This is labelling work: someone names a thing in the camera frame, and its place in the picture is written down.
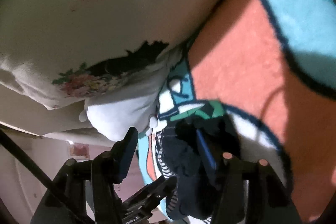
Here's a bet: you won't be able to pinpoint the navy striped pants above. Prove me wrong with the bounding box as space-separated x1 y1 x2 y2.
155 115 241 221

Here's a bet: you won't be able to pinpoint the plain white pillow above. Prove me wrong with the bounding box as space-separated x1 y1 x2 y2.
79 47 182 141

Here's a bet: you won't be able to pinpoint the floral cream pillow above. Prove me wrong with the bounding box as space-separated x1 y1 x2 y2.
1 0 218 109

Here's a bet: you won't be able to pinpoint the cartoon fleece blanket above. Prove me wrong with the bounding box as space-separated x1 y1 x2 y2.
136 0 336 224

